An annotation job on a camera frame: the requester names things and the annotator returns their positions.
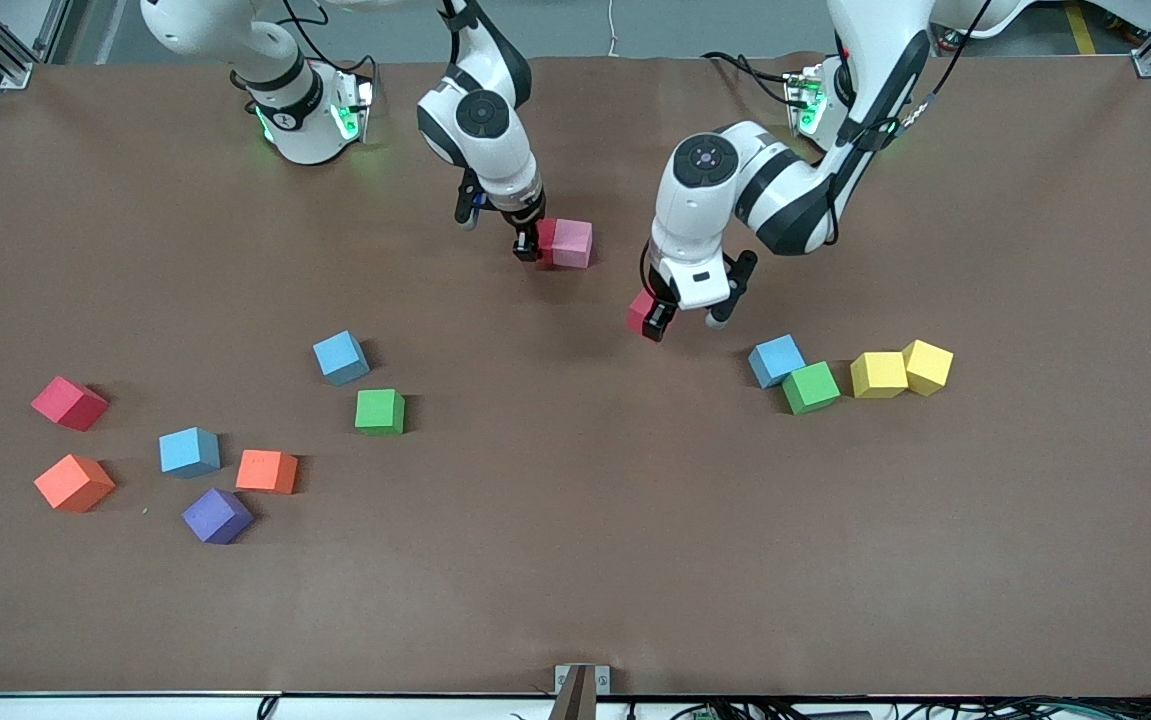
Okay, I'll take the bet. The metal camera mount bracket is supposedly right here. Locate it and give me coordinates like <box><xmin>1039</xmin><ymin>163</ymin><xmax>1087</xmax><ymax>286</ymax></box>
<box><xmin>552</xmin><ymin>663</ymin><xmax>612</xmax><ymax>720</ymax></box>

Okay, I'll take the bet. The black base cable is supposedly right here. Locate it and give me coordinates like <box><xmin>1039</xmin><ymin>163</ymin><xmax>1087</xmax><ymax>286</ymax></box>
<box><xmin>701</xmin><ymin>50</ymin><xmax>798</xmax><ymax>109</ymax></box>

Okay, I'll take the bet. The orange foam cube with dents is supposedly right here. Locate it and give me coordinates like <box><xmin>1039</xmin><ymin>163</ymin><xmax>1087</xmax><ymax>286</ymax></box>
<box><xmin>235</xmin><ymin>448</ymin><xmax>300</xmax><ymax>496</ymax></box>

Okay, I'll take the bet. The yellow foam cube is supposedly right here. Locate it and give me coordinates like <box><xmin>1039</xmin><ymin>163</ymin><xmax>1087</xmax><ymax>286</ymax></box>
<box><xmin>850</xmin><ymin>351</ymin><xmax>910</xmax><ymax>400</ymax></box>
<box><xmin>901</xmin><ymin>339</ymin><xmax>955</xmax><ymax>398</ymax></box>

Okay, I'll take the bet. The green foam cube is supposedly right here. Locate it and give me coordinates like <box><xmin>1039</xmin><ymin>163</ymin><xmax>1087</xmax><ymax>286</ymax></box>
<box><xmin>354</xmin><ymin>388</ymin><xmax>407</xmax><ymax>437</ymax></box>
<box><xmin>782</xmin><ymin>361</ymin><xmax>842</xmax><ymax>416</ymax></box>

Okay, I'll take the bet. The purple foam cube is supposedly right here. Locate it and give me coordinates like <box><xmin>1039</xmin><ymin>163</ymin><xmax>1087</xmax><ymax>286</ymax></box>
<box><xmin>181</xmin><ymin>487</ymin><xmax>256</xmax><ymax>546</ymax></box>

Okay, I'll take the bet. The table cover mat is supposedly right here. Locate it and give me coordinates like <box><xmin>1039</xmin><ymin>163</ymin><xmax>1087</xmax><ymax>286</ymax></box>
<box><xmin>0</xmin><ymin>55</ymin><xmax>1151</xmax><ymax>698</ymax></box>

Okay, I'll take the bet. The pink foam cube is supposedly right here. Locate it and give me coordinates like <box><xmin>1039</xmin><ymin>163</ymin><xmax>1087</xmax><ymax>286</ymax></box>
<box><xmin>552</xmin><ymin>219</ymin><xmax>595</xmax><ymax>270</ymax></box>

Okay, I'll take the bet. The blue foam cube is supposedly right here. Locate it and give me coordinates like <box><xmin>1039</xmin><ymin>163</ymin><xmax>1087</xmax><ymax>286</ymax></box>
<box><xmin>158</xmin><ymin>426</ymin><xmax>222</xmax><ymax>478</ymax></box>
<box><xmin>747</xmin><ymin>334</ymin><xmax>807</xmax><ymax>390</ymax></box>
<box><xmin>312</xmin><ymin>330</ymin><xmax>372</xmax><ymax>387</ymax></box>

